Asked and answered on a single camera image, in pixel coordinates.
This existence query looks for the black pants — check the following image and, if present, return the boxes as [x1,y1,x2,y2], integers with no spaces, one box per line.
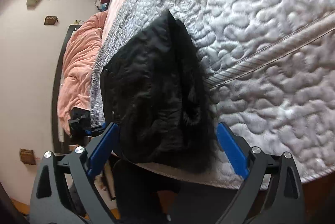
[100,11,214,173]

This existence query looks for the dark wooden headboard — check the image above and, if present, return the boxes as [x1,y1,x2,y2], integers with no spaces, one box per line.
[51,25,81,154]

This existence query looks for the pink blanket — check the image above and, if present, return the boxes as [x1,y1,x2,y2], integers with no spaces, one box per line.
[57,0,125,134]

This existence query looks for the nightstand clutter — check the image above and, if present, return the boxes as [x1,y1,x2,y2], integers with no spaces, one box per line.
[95,0,111,12]

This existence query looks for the grey quilted bedspread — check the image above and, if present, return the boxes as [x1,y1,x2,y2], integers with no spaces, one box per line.
[90,0,334,183]

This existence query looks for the wooden wall box lower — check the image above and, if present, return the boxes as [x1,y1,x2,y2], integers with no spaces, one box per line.
[19,149,36,165]

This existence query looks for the small wooden wall box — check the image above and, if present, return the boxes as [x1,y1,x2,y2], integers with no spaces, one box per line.
[44,15,58,26]

